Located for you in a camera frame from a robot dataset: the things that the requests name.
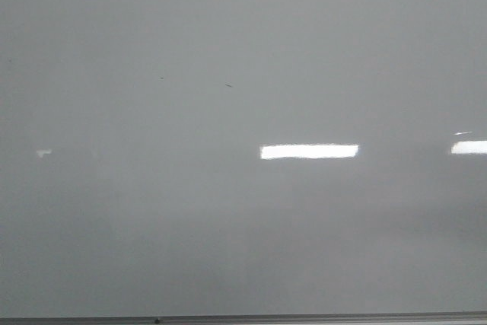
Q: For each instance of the grey aluminium whiteboard frame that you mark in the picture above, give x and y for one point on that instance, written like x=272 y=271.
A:
x=462 y=317

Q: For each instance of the white glossy whiteboard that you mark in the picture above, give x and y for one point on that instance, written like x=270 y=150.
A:
x=203 y=157

